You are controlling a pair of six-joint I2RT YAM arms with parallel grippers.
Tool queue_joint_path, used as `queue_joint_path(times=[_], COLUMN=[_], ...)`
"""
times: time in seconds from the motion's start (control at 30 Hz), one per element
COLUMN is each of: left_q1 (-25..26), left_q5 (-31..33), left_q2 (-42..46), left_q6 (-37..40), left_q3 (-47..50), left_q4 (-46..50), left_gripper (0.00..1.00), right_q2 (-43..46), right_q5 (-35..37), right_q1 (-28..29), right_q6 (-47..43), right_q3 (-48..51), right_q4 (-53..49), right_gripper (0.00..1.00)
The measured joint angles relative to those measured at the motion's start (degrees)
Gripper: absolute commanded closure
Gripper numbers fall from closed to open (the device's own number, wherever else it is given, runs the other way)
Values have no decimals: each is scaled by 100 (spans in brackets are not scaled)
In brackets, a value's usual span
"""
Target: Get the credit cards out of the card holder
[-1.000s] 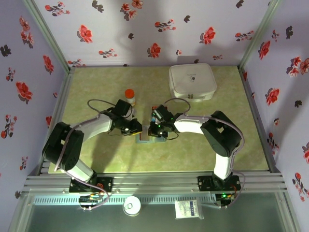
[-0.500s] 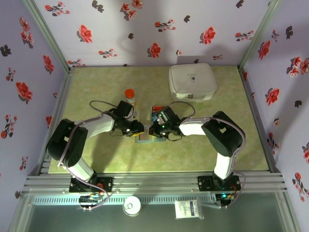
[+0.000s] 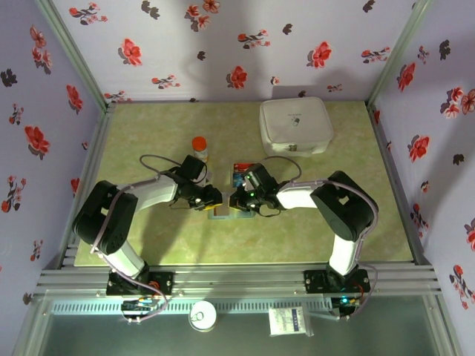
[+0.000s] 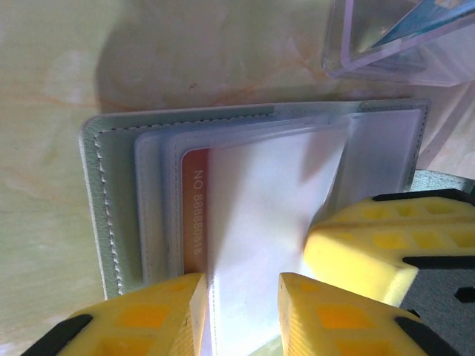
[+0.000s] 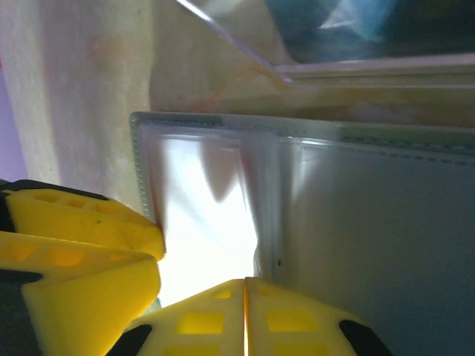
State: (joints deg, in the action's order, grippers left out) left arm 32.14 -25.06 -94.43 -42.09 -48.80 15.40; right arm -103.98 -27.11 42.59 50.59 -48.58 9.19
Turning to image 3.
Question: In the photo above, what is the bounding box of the clear grey card holder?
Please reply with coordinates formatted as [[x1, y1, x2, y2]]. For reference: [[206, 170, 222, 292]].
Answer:
[[207, 203, 257, 220]]

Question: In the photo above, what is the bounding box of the orange capped spray bottle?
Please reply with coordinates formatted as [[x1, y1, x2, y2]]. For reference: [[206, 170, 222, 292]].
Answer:
[[191, 136, 209, 163]]

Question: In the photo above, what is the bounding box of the white fabric medicine bag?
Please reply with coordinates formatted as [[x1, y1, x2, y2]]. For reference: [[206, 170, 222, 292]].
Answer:
[[258, 96, 334, 159]]

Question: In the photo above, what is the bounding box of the round metal tin can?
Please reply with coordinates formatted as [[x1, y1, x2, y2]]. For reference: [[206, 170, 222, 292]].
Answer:
[[188, 300, 218, 332]]

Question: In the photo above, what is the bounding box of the white printed packet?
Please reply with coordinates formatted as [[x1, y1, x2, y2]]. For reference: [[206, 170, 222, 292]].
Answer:
[[267, 306, 312, 337]]

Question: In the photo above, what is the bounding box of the small electronics board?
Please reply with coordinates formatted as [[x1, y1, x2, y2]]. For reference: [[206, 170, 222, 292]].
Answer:
[[121, 299, 159, 324], [331, 295, 360, 320]]

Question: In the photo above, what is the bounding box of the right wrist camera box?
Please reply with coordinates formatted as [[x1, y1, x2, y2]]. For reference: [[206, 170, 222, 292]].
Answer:
[[243, 162, 278, 192]]

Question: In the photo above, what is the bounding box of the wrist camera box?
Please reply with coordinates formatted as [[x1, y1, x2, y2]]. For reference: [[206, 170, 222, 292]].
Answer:
[[243, 162, 278, 192], [180, 154, 208, 183]]

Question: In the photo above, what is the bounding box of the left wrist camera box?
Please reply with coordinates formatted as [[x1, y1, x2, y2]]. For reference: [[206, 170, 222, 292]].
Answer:
[[180, 154, 208, 183]]

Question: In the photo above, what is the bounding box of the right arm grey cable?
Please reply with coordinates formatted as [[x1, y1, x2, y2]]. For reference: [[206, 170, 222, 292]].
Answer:
[[259, 155, 380, 322]]

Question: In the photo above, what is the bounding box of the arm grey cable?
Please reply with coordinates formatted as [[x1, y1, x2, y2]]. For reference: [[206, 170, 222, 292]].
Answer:
[[259, 155, 380, 322], [90, 154, 189, 326]]

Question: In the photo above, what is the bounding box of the left arm grey cable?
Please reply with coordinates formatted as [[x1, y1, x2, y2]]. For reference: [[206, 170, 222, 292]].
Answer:
[[90, 154, 189, 326]]

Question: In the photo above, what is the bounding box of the aluminium frame cross rail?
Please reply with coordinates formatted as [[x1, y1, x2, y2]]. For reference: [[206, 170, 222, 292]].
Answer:
[[32, 263, 443, 297]]

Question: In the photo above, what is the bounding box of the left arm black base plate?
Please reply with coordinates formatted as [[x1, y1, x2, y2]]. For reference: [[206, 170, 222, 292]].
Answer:
[[106, 271, 174, 297]]

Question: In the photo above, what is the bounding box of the perforated metal cable duct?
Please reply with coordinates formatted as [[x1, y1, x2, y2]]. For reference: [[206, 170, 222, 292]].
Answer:
[[50, 300, 337, 315]]

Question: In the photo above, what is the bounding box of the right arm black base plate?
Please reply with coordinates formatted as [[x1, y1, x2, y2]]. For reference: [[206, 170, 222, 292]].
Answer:
[[303, 269, 370, 294]]

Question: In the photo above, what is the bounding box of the aluminium frame side rail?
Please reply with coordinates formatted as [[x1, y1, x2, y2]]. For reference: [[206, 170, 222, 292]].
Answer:
[[58, 103, 117, 268], [366, 102, 433, 266]]

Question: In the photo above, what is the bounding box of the aluminium frame corner post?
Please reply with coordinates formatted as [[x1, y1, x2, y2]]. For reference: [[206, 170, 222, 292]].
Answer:
[[365, 0, 435, 111], [32, 0, 116, 111]]

